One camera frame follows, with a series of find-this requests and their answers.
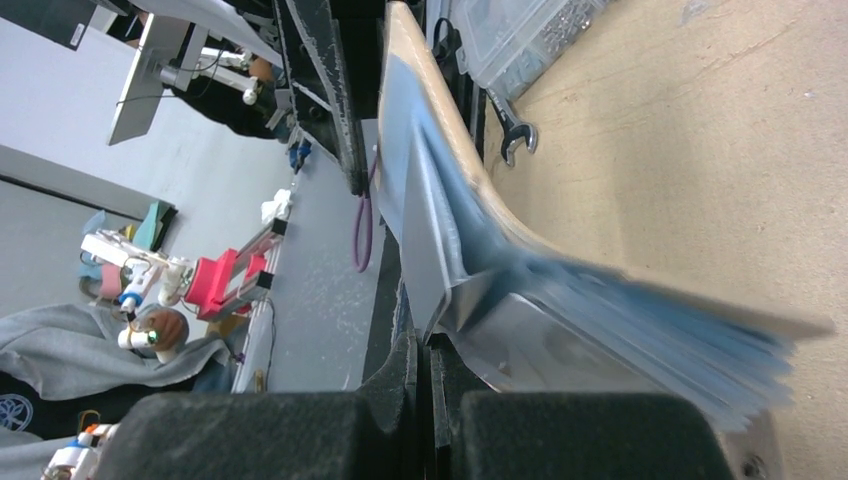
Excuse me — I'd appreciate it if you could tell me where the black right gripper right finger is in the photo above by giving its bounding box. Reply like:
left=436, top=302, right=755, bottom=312
left=430, top=344, right=733, bottom=479

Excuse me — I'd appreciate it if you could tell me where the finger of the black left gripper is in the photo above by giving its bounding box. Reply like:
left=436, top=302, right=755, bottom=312
left=274, top=0, right=368, bottom=196

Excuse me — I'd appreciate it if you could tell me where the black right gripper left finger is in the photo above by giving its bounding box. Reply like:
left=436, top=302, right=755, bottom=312
left=95, top=331, right=419, bottom=479

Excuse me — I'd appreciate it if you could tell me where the cream card holder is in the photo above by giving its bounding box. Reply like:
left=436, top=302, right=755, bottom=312
left=376, top=2, right=835, bottom=432

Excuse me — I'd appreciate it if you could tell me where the grey monitor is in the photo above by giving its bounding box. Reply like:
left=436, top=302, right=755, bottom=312
left=107, top=0, right=286, bottom=147

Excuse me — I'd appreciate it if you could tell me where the clear plastic box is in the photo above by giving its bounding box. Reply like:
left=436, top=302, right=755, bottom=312
left=449, top=0, right=609, bottom=101

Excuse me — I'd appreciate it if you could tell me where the silver wrench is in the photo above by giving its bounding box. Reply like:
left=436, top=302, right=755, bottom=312
left=487, top=89, right=538, bottom=168

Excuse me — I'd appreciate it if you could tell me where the pink white device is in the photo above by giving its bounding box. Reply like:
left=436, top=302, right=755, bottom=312
left=82, top=218, right=288, bottom=322

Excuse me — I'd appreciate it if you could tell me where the person in grey hoodie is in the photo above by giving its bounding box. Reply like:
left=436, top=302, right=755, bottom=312
left=1, top=304, right=247, bottom=479

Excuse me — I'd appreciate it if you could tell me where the aluminium frame rail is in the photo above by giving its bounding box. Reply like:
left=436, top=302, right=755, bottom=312
left=360, top=119, right=425, bottom=395

